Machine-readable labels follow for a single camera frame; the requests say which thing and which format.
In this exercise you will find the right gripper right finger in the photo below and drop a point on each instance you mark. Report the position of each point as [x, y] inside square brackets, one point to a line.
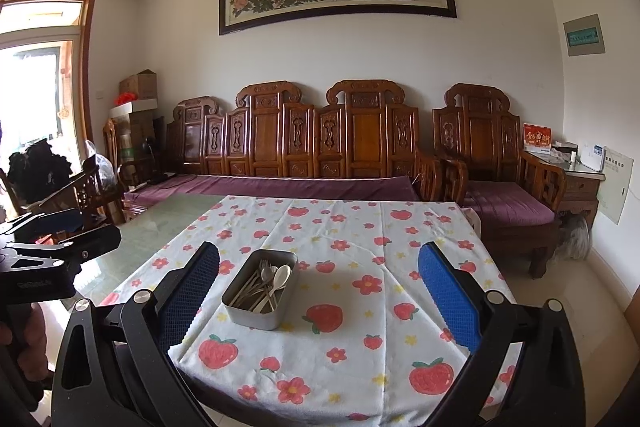
[546, 388]

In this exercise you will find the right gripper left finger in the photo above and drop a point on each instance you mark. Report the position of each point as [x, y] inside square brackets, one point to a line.
[113, 366]

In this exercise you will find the grey metal spoon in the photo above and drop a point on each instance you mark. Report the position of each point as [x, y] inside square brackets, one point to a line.
[259, 286]

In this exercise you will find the large white plastic spoon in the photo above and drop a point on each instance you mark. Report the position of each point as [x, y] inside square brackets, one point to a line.
[280, 281]

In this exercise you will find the silver metal fork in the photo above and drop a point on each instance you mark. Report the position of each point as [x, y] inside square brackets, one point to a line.
[255, 279]

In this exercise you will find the beige plastic fork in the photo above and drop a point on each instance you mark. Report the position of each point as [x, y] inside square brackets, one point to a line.
[262, 294]

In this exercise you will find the person left hand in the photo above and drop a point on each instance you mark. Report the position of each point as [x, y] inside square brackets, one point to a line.
[33, 356]

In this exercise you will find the dark wooden chair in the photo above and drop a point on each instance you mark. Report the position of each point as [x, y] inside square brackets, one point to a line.
[98, 204]

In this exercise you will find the plastic bag on floor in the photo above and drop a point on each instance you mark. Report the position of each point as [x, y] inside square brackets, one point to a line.
[574, 239]

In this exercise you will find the grey metal tray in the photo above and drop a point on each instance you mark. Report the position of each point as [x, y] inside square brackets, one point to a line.
[268, 319]

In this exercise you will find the stacked cardboard boxes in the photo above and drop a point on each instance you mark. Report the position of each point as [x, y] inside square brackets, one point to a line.
[130, 129]

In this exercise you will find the carved wooden armchair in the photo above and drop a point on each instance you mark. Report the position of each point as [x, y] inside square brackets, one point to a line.
[477, 128]

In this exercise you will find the purple armchair cushion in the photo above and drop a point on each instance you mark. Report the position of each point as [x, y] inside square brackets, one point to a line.
[505, 204]

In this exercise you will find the strawberry flower tablecloth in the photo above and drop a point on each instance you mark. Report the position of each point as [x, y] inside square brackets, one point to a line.
[361, 344]

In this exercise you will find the wooden side table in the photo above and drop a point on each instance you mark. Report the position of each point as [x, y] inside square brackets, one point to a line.
[568, 188]

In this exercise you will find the white device on table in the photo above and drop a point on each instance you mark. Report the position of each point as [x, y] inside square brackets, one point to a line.
[592, 155]

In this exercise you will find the red greeting card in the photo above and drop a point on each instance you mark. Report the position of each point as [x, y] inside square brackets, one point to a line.
[537, 139]

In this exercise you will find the carved wooden sofa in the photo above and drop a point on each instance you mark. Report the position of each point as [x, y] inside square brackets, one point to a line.
[365, 131]

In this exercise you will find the white wall electrical box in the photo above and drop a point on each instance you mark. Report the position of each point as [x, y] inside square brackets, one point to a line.
[613, 190]

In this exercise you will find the grey wall panel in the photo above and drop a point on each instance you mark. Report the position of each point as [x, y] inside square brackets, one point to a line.
[584, 36]

